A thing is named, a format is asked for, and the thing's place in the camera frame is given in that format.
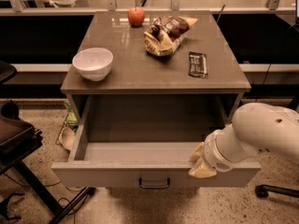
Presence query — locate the black snack bar wrapper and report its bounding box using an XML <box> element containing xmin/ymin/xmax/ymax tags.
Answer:
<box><xmin>189</xmin><ymin>51</ymin><xmax>207</xmax><ymax>78</ymax></box>

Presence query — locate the black cart left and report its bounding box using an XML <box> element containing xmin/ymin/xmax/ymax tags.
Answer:
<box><xmin>0</xmin><ymin>60</ymin><xmax>97</xmax><ymax>224</ymax></box>

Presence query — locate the brown chip bag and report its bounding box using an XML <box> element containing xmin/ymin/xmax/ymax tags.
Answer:
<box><xmin>144</xmin><ymin>16</ymin><xmax>197</xmax><ymax>57</ymax></box>

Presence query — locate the black floor cable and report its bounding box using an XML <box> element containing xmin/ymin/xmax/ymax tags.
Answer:
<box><xmin>43</xmin><ymin>180</ymin><xmax>92</xmax><ymax>224</ymax></box>

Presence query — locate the white bowl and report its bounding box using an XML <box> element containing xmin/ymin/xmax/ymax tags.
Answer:
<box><xmin>72</xmin><ymin>48</ymin><xmax>113</xmax><ymax>81</ymax></box>

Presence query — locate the green snack bag floor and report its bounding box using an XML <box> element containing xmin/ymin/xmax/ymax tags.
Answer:
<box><xmin>64</xmin><ymin>103</ymin><xmax>78</xmax><ymax>133</ymax></box>

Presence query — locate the grey drawer cabinet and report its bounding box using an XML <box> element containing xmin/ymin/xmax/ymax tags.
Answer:
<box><xmin>61</xmin><ymin>10</ymin><xmax>250</xmax><ymax>120</ymax></box>

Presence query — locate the red apple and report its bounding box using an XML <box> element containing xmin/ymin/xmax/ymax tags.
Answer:
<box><xmin>127</xmin><ymin>7</ymin><xmax>145</xmax><ymax>27</ymax></box>

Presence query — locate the white cup on floor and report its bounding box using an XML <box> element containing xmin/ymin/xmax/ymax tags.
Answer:
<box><xmin>59</xmin><ymin>127</ymin><xmax>75</xmax><ymax>150</ymax></box>

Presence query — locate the black office chair base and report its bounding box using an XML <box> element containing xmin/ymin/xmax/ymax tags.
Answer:
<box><xmin>255</xmin><ymin>185</ymin><xmax>299</xmax><ymax>198</ymax></box>

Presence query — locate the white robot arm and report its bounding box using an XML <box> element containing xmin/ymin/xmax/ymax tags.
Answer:
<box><xmin>189</xmin><ymin>103</ymin><xmax>299</xmax><ymax>178</ymax></box>

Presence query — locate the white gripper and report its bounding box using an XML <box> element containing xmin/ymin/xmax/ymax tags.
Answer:
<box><xmin>188</xmin><ymin>129</ymin><xmax>240</xmax><ymax>178</ymax></box>

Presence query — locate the grey top drawer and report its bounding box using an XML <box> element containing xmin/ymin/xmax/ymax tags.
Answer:
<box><xmin>52</xmin><ymin>94</ymin><xmax>261</xmax><ymax>189</ymax></box>

